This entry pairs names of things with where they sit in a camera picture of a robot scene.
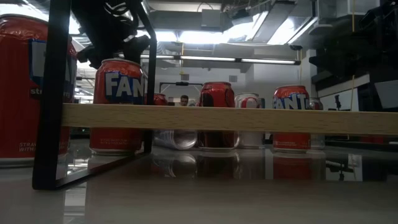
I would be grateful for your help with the light wooden shelf board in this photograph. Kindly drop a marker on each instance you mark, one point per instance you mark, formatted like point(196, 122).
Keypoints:
point(217, 118)

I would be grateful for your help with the red Fanta strawberry can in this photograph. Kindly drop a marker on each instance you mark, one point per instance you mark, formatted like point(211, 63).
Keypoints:
point(18, 93)
point(290, 93)
point(118, 77)

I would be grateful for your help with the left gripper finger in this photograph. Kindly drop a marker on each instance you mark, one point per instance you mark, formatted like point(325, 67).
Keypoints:
point(93, 57)
point(135, 49)

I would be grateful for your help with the grey ceiling unit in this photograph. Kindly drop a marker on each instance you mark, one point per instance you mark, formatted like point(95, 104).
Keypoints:
point(211, 20)

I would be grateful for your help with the person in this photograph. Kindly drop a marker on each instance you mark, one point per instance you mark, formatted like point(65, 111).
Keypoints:
point(184, 100)

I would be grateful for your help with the black metal shelf frame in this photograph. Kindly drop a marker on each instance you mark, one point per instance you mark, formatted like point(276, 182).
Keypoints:
point(51, 93)

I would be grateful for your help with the silver Diet Coke can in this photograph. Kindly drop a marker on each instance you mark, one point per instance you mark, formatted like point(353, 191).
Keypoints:
point(316, 104)
point(248, 101)

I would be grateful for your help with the long ceiling light bar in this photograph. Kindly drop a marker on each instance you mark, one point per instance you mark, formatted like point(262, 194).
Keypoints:
point(205, 58)

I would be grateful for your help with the red Coca-Cola Star Wars can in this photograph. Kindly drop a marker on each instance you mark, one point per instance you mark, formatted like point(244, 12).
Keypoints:
point(160, 100)
point(217, 93)

